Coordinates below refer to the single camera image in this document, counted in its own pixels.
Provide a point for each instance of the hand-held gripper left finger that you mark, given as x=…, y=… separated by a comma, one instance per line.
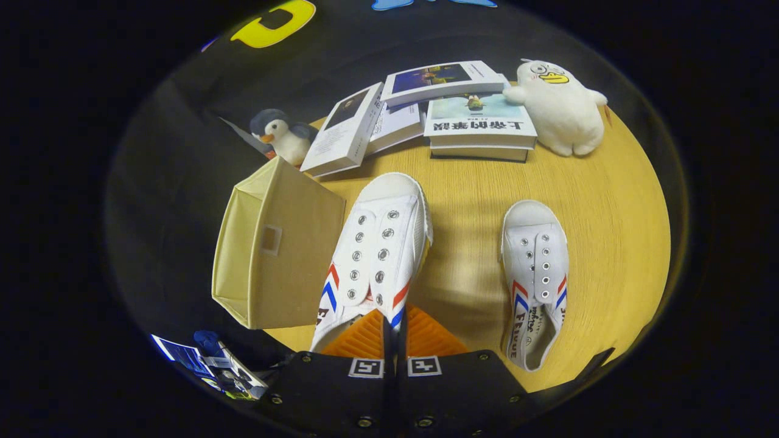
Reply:
x=328, y=389

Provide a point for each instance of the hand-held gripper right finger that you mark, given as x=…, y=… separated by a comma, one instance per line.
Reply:
x=462, y=389

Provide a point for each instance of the beige fabric storage box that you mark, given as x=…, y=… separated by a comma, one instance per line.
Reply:
x=286, y=255

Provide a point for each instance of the white striped canvas shoe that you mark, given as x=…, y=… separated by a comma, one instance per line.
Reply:
x=377, y=243
x=535, y=255

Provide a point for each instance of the pile of electronic devices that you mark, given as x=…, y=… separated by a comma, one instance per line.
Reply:
x=240, y=380

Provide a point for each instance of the blue cloth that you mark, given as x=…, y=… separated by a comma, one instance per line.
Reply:
x=207, y=340

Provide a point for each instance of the dark edged book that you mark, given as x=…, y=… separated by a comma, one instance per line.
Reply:
x=481, y=154

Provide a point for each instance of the grey penguin plush toy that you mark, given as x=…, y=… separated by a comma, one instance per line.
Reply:
x=283, y=139

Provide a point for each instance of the portrait cover book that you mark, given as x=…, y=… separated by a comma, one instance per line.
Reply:
x=344, y=131

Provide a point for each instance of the teal picture cover book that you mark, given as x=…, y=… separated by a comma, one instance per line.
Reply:
x=478, y=118

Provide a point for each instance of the white text cover book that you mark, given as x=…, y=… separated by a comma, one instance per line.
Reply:
x=398, y=125

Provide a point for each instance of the white duck plush toy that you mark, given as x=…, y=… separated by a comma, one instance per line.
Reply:
x=560, y=106

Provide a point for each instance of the blue picture cover book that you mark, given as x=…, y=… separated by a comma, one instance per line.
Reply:
x=438, y=79

